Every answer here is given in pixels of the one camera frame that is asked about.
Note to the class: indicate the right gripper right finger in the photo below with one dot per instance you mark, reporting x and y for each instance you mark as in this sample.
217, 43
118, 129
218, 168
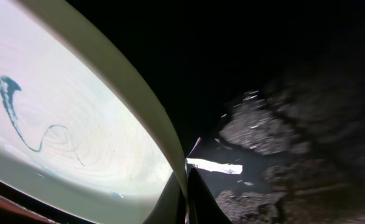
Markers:
202, 206

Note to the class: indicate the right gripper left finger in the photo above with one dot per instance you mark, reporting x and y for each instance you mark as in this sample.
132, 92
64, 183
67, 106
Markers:
170, 207

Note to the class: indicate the light green plate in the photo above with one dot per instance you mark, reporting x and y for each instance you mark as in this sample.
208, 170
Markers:
80, 129

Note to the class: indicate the round black tray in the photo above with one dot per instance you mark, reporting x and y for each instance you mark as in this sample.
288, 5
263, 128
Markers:
268, 104

